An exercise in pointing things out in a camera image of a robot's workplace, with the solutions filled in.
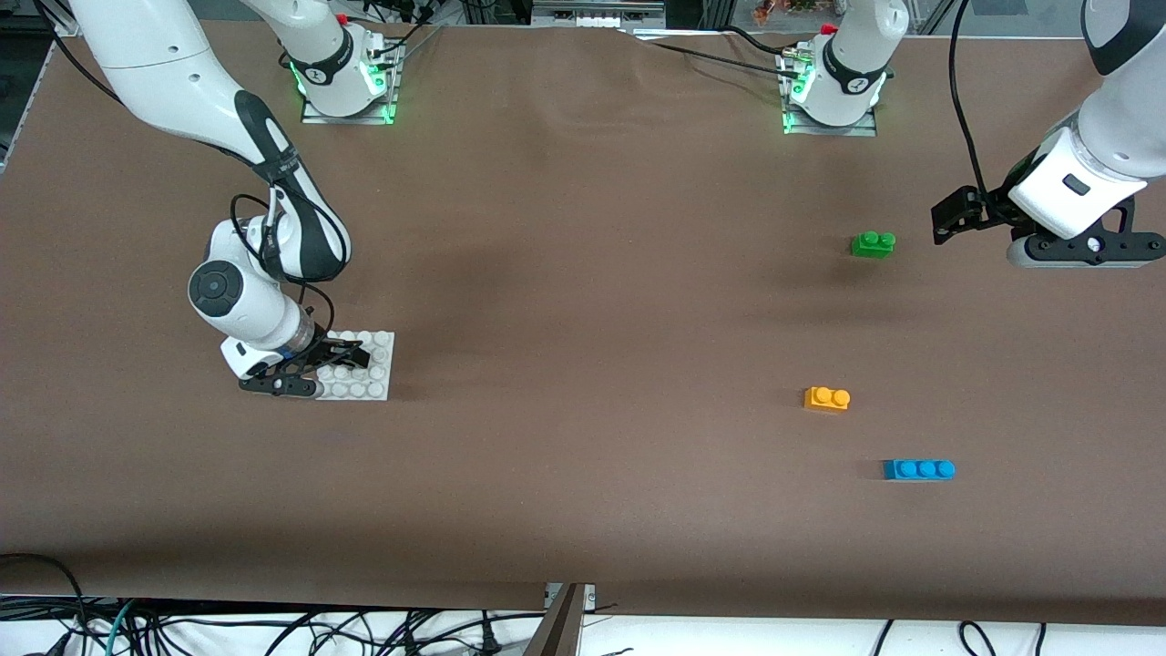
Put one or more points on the green two-stud block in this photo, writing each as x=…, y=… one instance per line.
x=873, y=246

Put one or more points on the grey slanted beam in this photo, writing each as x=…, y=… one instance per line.
x=557, y=633

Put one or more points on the grey metal frame rail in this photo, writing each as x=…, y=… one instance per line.
x=597, y=9

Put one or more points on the yellow two-stud block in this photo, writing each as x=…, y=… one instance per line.
x=824, y=401

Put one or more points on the blue three-stud block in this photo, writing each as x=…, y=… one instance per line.
x=918, y=470

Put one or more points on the brown table cover sheet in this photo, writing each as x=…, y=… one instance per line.
x=583, y=228

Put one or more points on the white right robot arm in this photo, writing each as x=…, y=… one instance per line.
x=182, y=73

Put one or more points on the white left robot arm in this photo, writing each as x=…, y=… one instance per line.
x=847, y=64

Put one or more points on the small metal bracket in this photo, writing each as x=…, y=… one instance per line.
x=590, y=597

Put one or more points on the white studded base plate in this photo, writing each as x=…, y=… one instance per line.
x=373, y=383

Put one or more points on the aluminium corner profile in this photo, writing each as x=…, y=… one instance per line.
x=55, y=18

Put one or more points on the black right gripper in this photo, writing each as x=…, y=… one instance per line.
x=321, y=347

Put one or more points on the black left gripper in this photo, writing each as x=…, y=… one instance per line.
x=994, y=206

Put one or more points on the red orange plastic item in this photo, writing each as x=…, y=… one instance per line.
x=774, y=11

